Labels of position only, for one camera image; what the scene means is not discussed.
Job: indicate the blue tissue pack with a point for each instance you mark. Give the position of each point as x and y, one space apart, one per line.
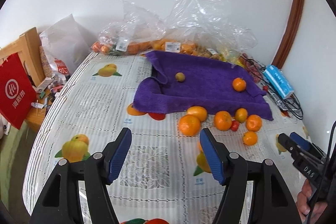
278 79

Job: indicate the medium orange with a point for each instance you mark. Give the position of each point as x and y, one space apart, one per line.
254 123

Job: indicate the large orange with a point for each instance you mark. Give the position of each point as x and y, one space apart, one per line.
189 125
222 121

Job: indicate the person's right hand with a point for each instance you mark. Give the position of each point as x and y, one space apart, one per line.
305 203

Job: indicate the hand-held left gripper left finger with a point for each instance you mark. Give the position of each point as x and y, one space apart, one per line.
119 157

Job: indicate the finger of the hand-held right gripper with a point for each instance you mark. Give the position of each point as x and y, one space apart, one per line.
300 140
286 144

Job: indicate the clear bag of brown fruits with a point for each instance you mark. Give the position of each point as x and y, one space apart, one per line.
210 54

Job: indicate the clear bag of yellow fruits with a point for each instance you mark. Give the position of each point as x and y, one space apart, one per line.
231 56

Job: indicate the wooden headboard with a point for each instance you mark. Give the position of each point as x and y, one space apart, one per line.
26 48

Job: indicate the brown wooden door frame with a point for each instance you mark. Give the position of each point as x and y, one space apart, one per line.
291 19

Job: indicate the small red fruit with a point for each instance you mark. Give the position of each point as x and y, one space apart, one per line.
235 125
265 88

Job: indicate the small yellowish orange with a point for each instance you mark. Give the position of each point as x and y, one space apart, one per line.
241 115

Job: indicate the red paper bag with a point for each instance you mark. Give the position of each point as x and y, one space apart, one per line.
14 90

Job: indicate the labelled clear bag of oranges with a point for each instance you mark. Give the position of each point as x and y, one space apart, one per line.
185 47

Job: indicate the white plastic bag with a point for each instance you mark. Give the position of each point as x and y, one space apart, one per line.
67 40

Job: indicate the small yellow-green round fruit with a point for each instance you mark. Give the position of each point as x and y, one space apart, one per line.
180 76

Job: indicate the purple towel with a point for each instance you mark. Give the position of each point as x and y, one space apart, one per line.
204 94

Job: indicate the oval yellow-orange citrus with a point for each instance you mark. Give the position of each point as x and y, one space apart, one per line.
197 113

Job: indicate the orange with green stem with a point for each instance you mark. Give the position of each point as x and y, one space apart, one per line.
239 84

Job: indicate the wooden nightstand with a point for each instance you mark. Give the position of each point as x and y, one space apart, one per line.
36 116

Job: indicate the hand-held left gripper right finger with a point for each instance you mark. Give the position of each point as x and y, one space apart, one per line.
210 158

